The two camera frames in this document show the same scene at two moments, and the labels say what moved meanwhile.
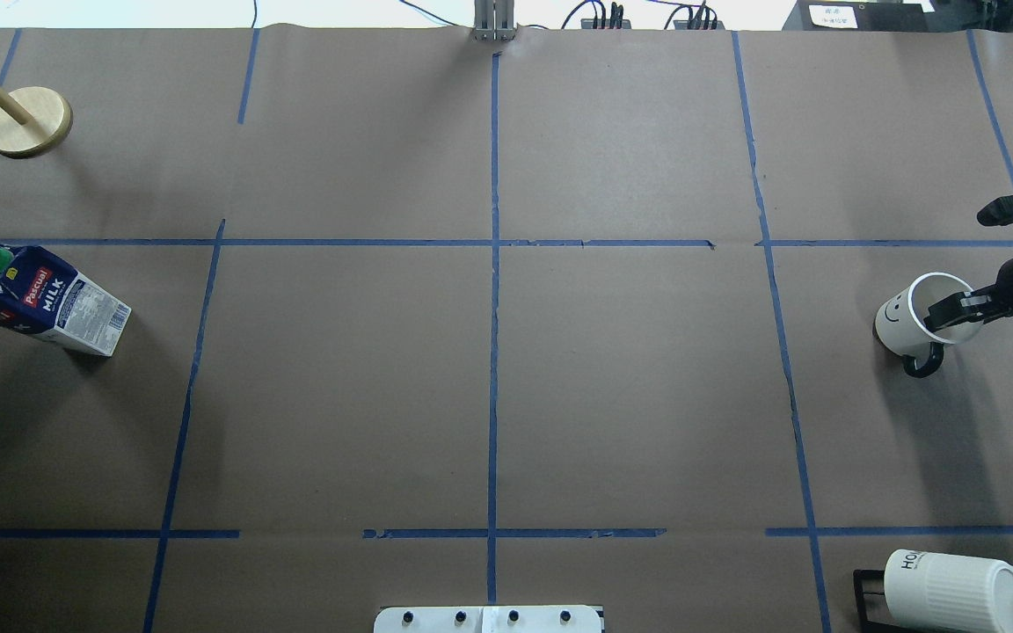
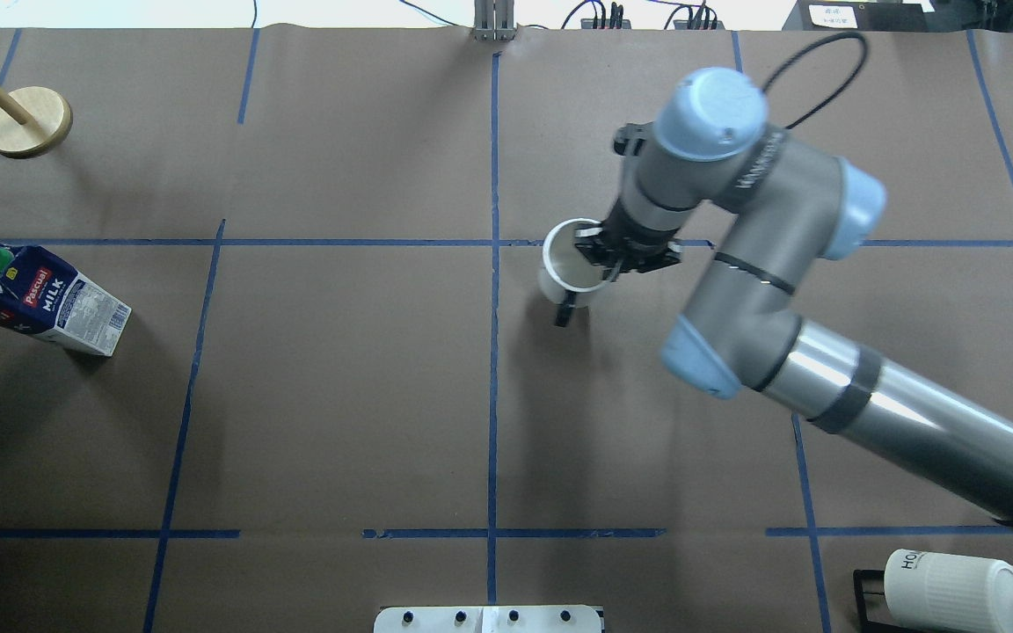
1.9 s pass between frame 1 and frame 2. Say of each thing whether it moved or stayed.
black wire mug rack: stayed
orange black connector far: stayed
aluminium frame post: stayed
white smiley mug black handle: moved
